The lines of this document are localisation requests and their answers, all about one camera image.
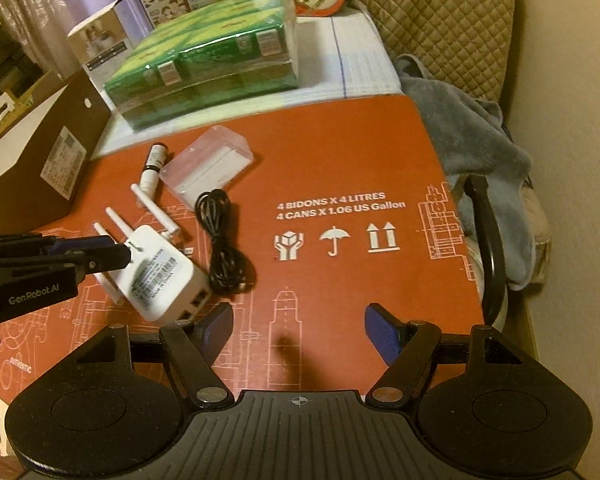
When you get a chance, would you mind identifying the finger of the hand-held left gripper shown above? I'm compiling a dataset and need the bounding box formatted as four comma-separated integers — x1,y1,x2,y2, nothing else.
0,243,134,282
0,232,114,262

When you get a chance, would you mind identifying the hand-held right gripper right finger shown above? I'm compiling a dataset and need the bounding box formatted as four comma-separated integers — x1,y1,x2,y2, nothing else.
364,302,523,407

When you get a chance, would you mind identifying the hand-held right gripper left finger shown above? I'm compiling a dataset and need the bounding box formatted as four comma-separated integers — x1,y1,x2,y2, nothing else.
77,302,233,408

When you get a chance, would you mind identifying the white router with antennas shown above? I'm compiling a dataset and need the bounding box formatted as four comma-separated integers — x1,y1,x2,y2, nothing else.
92,182,212,325

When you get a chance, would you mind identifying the large brown cardboard box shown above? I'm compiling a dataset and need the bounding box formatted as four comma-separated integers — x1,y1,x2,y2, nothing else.
0,69,113,231

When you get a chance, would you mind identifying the small white cylinder bottle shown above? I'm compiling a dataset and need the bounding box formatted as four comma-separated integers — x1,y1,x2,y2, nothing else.
136,144,170,208

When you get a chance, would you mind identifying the clear plastic case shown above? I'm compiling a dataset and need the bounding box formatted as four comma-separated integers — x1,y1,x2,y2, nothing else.
159,126,253,208

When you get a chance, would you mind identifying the red printed cardboard sheet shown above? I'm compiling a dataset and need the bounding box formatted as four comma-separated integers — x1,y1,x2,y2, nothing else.
0,94,486,456

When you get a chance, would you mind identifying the green drink carton pack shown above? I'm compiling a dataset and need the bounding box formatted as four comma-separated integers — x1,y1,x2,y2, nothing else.
102,0,298,88
114,57,301,130

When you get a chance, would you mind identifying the black shelf rack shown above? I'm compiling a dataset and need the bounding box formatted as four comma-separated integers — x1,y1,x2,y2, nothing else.
0,15,36,106

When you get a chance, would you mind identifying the white printed cardboard box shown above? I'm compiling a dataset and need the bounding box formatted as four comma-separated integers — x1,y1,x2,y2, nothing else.
66,0,136,88

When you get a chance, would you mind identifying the grey-blue blanket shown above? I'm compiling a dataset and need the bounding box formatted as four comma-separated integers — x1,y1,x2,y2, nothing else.
392,54,536,291

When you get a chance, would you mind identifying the white blue-lined cover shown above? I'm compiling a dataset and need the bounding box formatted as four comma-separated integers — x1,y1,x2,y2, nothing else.
92,2,406,161

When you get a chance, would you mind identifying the beige sofa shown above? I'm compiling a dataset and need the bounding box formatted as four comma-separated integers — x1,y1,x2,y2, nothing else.
495,0,600,480

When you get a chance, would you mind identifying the beige quilted cushion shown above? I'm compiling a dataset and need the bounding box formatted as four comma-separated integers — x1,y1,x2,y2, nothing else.
345,0,521,111

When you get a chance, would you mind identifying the black coiled cable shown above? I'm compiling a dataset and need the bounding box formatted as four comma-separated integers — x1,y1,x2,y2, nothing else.
195,189,258,295

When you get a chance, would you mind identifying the black curved handle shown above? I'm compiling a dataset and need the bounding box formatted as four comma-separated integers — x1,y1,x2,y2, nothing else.
462,175,507,328

